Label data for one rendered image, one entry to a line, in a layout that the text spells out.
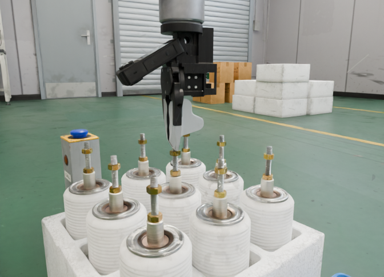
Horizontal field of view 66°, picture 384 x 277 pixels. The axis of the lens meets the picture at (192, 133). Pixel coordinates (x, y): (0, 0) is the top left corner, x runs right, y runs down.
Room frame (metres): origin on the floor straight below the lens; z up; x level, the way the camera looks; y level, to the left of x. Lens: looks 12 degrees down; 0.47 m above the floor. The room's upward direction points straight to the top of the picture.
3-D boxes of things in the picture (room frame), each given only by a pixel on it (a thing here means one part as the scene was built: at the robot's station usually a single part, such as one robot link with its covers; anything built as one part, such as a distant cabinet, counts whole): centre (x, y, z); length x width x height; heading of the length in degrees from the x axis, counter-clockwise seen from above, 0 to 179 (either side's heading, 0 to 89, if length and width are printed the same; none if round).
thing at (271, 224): (0.50, -0.14, 0.16); 0.10 x 0.10 x 0.18
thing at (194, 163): (0.68, 0.01, 0.25); 0.08 x 0.08 x 0.01
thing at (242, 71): (4.71, -0.74, 0.45); 0.30 x 0.24 x 0.30; 27
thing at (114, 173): (0.44, 0.12, 0.30); 0.01 x 0.01 x 0.08
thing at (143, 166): (0.61, 0.11, 0.26); 0.02 x 0.02 x 0.03
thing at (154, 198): (0.35, 0.05, 0.30); 0.01 x 0.01 x 0.08
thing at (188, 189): (0.52, 0.03, 0.25); 0.08 x 0.08 x 0.01
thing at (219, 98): (4.45, -0.31, 0.15); 0.30 x 0.24 x 0.30; 28
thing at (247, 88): (3.61, -0.79, 0.27); 0.39 x 0.39 x 0.18; 31
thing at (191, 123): (0.50, 0.01, 0.38); 0.06 x 0.03 x 0.09; 109
